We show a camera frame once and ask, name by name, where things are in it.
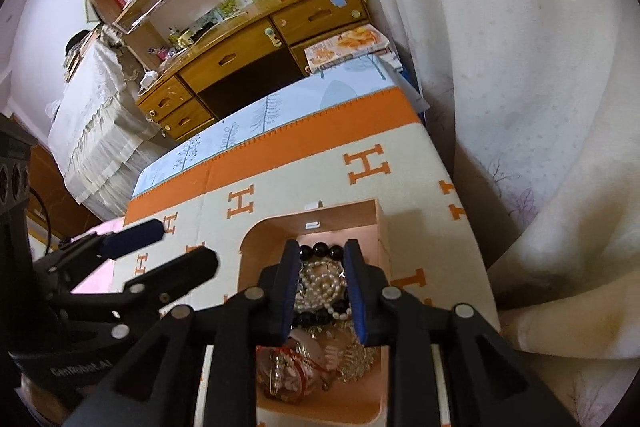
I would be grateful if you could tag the pink blanket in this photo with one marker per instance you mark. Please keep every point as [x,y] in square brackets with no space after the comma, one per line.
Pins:
[95,279]

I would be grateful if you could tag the cream and orange printed blanket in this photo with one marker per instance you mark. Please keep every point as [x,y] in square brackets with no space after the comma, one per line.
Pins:
[300,167]

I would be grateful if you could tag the pink storage box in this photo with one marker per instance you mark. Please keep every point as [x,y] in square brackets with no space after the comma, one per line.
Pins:
[320,213]

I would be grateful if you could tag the wooden desk with hutch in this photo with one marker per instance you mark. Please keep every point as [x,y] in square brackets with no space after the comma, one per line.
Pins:
[235,57]

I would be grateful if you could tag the white floral curtain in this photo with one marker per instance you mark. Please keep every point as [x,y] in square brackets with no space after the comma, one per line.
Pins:
[525,82]

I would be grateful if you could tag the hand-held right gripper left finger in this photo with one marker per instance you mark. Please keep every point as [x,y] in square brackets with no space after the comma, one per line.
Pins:
[289,299]

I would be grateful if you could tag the small white desk item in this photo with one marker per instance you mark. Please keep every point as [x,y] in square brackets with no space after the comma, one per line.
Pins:
[149,80]

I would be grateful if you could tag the white cloth-covered furniture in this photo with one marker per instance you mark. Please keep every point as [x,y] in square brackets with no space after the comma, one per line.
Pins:
[95,132]

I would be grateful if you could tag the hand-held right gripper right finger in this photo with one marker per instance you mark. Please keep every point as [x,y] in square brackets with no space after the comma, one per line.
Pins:
[358,302]

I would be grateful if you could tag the food picture magazine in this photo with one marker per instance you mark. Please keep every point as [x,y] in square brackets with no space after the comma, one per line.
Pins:
[350,44]

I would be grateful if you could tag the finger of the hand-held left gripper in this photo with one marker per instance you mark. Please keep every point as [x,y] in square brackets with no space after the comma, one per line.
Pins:
[132,237]
[190,267]

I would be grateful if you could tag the row of green packets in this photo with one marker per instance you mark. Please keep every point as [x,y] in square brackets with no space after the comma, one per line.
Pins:
[230,4]

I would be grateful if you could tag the light blue tree-print sheet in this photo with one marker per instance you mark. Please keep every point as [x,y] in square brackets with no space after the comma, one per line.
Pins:
[300,103]

